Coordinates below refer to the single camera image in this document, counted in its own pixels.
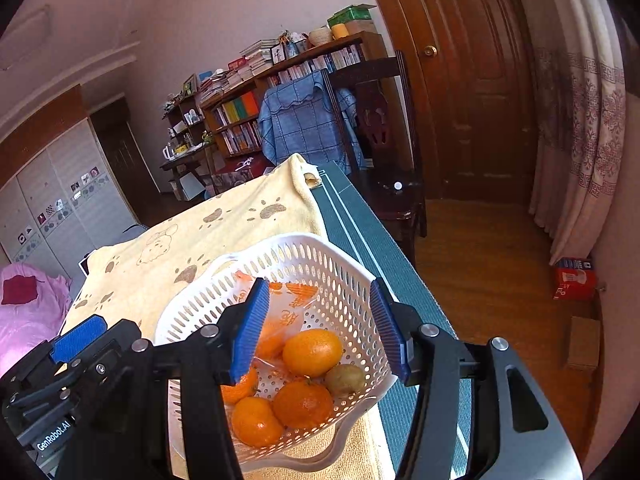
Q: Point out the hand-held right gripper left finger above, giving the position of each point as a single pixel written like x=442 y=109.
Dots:
x=250 y=330

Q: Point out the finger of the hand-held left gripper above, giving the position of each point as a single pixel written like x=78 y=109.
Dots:
x=77 y=335
x=120 y=338

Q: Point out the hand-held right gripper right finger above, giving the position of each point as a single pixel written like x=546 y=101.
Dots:
x=390 y=330

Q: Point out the orange printed plastic bag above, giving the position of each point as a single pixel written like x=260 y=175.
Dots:
x=290 y=305

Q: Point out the yellowish orange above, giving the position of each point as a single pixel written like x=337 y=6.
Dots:
x=312 y=352

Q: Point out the brown kiwi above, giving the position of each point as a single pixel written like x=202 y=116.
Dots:
x=345 y=379

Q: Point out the large orange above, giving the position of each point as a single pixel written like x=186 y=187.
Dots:
x=302 y=402

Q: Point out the white plastic basket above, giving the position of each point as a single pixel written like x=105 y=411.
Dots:
x=310 y=260

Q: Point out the pink bedding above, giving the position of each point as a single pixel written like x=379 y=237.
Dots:
x=30 y=320

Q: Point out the white tablet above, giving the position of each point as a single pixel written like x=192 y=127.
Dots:
x=87 y=265

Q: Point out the red cloth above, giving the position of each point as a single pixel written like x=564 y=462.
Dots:
x=20 y=290

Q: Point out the green table mat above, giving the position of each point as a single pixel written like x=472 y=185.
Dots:
x=370 y=240

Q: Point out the yellow paw print blanket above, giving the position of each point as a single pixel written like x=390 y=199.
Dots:
x=200 y=240

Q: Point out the dark red printed box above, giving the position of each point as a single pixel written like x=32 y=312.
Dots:
x=242 y=172

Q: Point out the white wardrobe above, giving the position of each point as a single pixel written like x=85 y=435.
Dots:
x=60 y=175

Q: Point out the dark wooden desk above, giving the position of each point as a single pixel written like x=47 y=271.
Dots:
x=192 y=157

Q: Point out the white kettle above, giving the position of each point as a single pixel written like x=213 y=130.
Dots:
x=168 y=152

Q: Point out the cardboard box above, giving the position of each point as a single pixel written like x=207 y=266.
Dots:
x=583 y=342

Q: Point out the dark wooden chair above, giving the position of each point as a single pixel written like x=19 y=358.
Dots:
x=380 y=120

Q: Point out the wooden bookshelf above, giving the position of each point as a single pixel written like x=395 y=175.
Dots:
x=240 y=110

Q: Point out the dark wooden shelf unit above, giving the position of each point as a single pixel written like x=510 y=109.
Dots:
x=182 y=110

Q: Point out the brown wooden door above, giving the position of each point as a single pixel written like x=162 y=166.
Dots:
x=475 y=85

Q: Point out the stack of books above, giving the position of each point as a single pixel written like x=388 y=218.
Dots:
x=260 y=55

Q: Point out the patterned curtain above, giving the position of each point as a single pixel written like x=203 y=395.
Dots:
x=585 y=135

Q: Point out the woven bowl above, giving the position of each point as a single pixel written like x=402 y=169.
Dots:
x=320 y=36

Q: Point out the green box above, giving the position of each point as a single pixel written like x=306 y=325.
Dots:
x=352 y=14

